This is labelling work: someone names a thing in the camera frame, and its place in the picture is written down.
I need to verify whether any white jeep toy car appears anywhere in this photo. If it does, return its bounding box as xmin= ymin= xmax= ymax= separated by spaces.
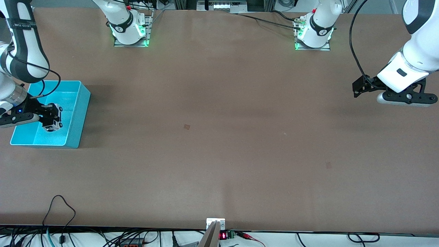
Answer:
xmin=43 ymin=104 xmax=63 ymax=133

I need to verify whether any cyan plastic storage bin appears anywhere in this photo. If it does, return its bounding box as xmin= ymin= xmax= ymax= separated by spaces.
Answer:
xmin=10 ymin=81 xmax=92 ymax=149

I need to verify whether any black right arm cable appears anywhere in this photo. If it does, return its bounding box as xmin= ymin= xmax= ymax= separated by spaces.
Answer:
xmin=10 ymin=58 xmax=62 ymax=100

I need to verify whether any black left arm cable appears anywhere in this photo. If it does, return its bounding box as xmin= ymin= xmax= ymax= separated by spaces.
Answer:
xmin=349 ymin=0 xmax=375 ymax=88

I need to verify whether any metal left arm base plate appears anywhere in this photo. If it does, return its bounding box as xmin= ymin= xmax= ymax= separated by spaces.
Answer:
xmin=294 ymin=17 xmax=331 ymax=51

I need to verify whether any thin black looped cable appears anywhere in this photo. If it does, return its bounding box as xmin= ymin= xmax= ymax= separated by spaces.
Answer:
xmin=43 ymin=195 xmax=76 ymax=242

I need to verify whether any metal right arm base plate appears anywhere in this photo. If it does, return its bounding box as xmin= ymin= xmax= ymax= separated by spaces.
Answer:
xmin=114 ymin=10 xmax=153 ymax=48

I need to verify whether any black cable to arm base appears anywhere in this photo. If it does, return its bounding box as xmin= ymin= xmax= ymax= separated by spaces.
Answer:
xmin=237 ymin=12 xmax=303 ymax=31

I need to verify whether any black coiled floor cable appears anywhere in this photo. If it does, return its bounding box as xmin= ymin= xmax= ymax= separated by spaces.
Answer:
xmin=347 ymin=232 xmax=381 ymax=244

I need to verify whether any aluminium frame with light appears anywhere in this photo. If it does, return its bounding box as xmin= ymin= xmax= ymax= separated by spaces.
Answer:
xmin=197 ymin=0 xmax=248 ymax=13

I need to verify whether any red clip wire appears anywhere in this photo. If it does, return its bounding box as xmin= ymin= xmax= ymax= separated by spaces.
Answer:
xmin=236 ymin=231 xmax=265 ymax=247

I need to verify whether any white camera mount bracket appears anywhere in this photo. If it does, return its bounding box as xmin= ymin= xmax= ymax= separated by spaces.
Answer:
xmin=206 ymin=218 xmax=226 ymax=231

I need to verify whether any grey camera mount bar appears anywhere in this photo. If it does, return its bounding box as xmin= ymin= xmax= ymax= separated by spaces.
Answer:
xmin=198 ymin=221 xmax=220 ymax=247

